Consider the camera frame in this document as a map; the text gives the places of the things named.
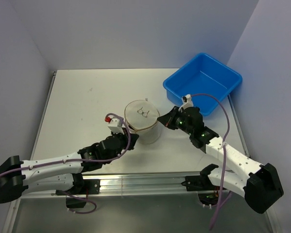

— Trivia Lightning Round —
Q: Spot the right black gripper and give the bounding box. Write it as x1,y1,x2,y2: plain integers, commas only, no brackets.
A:
158,106,193,135

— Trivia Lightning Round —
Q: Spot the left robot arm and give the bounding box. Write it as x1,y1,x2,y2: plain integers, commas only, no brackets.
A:
0,132,139,204

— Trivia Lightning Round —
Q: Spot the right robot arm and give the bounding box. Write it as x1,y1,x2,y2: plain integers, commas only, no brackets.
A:
157,106,284,214

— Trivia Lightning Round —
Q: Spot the blue plastic bin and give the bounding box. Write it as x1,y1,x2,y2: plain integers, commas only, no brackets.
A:
163,53,242,117

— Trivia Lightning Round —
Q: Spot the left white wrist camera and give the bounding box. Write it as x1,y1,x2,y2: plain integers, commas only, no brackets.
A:
104,116,124,134

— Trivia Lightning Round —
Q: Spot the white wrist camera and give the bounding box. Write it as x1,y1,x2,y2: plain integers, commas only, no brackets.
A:
179,94,193,112
104,116,124,134

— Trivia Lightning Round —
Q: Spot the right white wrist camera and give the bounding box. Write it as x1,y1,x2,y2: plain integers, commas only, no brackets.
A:
179,94,193,112

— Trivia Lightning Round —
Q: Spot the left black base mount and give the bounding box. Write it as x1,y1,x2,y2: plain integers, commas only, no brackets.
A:
55,179,100,210

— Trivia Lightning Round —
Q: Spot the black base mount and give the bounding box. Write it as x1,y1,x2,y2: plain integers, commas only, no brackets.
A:
55,179,100,210
181,175,219,192

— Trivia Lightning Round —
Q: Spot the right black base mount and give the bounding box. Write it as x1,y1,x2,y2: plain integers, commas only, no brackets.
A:
181,175,219,192

